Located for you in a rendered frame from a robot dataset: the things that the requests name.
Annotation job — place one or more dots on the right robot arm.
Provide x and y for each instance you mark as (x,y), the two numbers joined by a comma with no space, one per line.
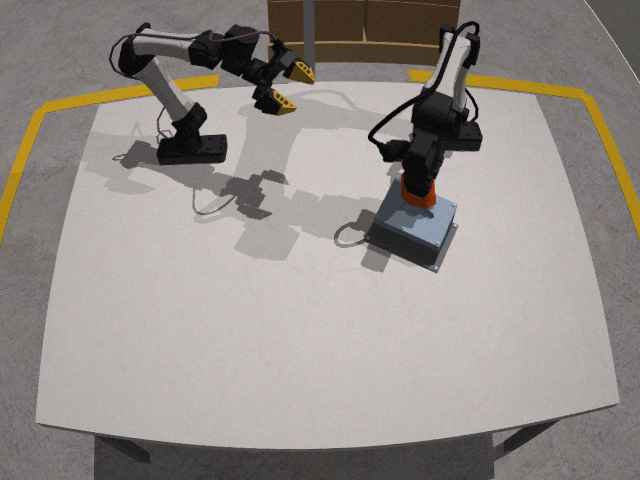
(187,115)

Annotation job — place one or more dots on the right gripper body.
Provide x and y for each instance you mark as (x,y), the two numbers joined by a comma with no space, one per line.
(253,73)

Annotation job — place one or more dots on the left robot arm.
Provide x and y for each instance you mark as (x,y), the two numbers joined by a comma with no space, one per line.
(436,108)

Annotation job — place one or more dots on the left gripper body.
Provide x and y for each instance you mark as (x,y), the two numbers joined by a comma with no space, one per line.
(414,186)

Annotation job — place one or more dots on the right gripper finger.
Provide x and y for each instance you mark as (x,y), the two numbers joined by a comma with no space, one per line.
(300,75)
(287,107)

